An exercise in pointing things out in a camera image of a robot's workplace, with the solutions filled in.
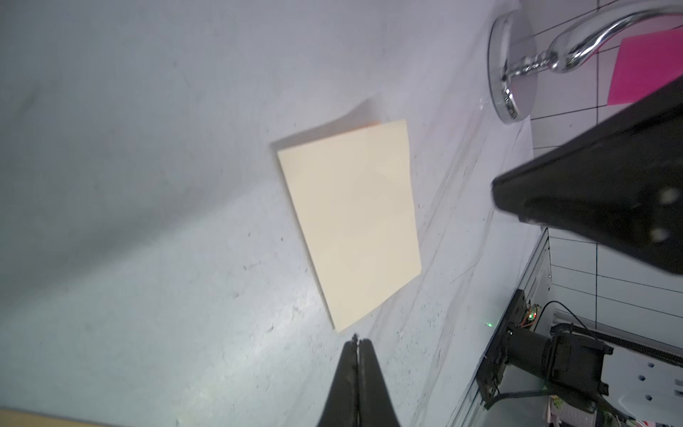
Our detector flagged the pink plastic wine glass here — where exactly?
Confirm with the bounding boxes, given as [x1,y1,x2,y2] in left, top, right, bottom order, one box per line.
[607,28,682,105]

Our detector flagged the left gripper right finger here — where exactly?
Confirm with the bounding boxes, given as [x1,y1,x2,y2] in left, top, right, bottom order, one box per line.
[359,339,399,427]

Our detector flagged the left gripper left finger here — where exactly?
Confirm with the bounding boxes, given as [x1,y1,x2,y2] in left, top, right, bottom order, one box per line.
[318,334,359,427]

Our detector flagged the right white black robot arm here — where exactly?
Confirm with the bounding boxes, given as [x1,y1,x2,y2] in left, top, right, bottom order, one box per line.
[476,80,682,413]

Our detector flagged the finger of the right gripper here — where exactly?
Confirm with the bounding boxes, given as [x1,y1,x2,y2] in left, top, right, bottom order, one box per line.
[492,79,682,275]

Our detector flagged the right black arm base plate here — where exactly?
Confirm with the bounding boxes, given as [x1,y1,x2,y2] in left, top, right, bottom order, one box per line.
[475,289,548,410]

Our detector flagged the tan kraft envelope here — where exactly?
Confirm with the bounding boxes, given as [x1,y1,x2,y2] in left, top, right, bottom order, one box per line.
[0,409,104,427]

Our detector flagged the chrome wire glass rack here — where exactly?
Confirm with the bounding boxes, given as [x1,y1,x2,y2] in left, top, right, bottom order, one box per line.
[487,0,682,125]

